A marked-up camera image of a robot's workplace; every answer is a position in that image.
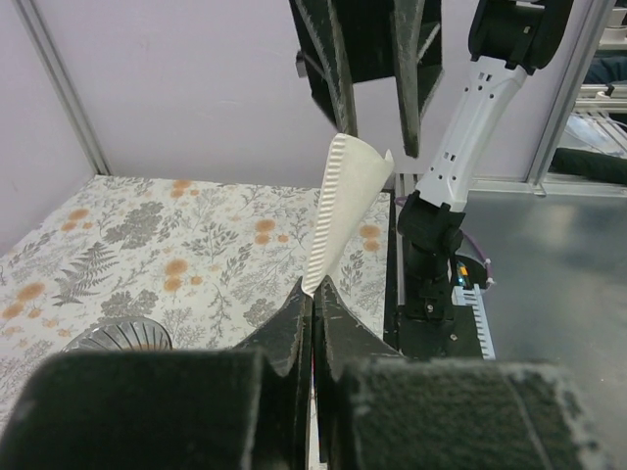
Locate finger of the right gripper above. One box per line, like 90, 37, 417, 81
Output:
289, 0, 394, 136
391, 0, 443, 158

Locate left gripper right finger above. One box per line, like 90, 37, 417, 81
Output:
313, 279, 605, 469

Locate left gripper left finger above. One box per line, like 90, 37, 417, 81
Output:
1, 287, 314, 469

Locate cream paper coffee filter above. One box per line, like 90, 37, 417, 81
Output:
301, 133, 394, 297

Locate clear ribbed glass dripper cone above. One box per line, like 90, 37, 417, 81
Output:
63, 316, 172, 352

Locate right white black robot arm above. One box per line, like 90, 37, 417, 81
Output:
290, 1, 572, 321

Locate floral patterned table mat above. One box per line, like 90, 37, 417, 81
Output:
0, 174, 393, 422

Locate white slotted cable duct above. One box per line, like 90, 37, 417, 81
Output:
453, 284, 496, 360

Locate aluminium frame rail front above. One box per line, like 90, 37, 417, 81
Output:
391, 170, 627, 200

